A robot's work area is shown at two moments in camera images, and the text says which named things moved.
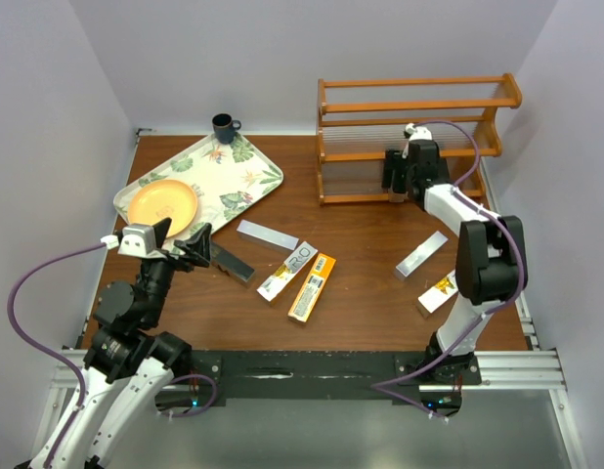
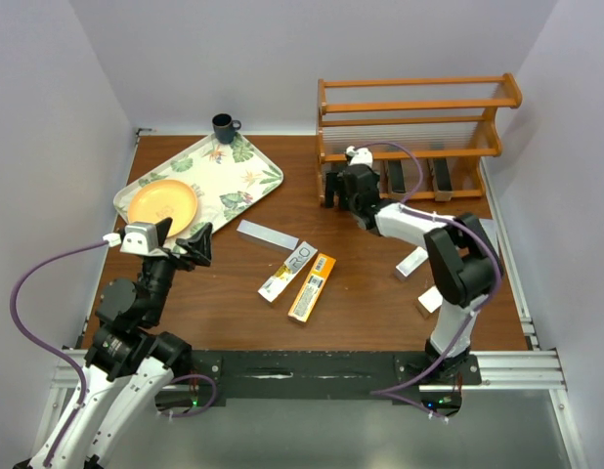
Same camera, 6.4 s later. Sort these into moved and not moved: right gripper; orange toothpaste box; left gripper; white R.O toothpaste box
Moved: right gripper
Not moved: white R.O toothpaste box; orange toothpaste box; left gripper
